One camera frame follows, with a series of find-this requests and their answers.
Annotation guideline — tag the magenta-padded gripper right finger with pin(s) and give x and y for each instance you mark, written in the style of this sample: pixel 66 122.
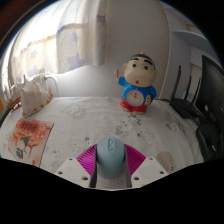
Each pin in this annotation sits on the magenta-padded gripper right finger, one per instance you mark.
pixel 146 170

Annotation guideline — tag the large white conch shell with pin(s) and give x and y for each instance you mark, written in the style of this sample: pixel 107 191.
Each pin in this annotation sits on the large white conch shell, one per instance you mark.
pixel 35 98

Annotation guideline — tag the light blue computer mouse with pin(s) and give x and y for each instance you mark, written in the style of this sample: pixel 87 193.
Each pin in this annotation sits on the light blue computer mouse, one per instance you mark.
pixel 111 158

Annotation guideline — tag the white printed tablecloth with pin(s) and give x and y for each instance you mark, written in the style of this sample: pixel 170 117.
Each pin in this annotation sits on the white printed tablecloth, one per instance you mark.
pixel 90 116

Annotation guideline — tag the black keyboard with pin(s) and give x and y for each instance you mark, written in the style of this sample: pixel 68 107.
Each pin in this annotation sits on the black keyboard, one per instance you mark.
pixel 3 115

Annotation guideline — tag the red cartoon print mouse pad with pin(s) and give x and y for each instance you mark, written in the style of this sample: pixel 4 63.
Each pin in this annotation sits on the red cartoon print mouse pad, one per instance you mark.
pixel 30 140

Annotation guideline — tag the white star print curtain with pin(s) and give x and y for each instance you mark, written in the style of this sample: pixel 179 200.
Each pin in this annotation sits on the white star print curtain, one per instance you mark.
pixel 63 40

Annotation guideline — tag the black monitor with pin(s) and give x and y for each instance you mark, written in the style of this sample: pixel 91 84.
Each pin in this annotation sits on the black monitor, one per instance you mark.
pixel 213 90

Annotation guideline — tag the cartoon boy figurine clock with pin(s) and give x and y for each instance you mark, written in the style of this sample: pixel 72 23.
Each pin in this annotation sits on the cartoon boy figurine clock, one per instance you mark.
pixel 138 86

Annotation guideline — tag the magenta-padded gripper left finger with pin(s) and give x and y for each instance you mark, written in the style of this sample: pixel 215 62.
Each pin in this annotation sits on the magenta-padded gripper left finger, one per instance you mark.
pixel 75 170

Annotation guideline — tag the white wall shelf unit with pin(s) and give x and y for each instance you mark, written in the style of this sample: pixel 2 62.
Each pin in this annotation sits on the white wall shelf unit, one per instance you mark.
pixel 193 36

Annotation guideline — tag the black box device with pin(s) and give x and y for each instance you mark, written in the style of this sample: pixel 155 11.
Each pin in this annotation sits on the black box device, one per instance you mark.
pixel 211 140

